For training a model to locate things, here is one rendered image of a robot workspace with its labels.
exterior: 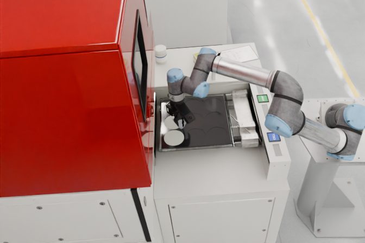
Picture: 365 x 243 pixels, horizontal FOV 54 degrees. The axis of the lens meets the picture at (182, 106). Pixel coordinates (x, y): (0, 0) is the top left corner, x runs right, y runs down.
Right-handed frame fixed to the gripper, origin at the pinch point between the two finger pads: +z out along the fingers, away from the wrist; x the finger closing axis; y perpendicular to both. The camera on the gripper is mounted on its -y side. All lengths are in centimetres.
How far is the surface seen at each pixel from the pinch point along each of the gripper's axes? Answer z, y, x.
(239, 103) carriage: 3.2, -7.6, -35.5
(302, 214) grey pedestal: 90, -53, -53
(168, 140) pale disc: 1.3, -0.2, 10.4
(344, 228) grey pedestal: 90, -77, -63
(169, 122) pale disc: 1.3, 8.5, 1.5
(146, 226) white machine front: -4, -30, 48
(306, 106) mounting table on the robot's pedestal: 9, -32, -63
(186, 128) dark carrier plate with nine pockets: 1.2, -1.2, -1.4
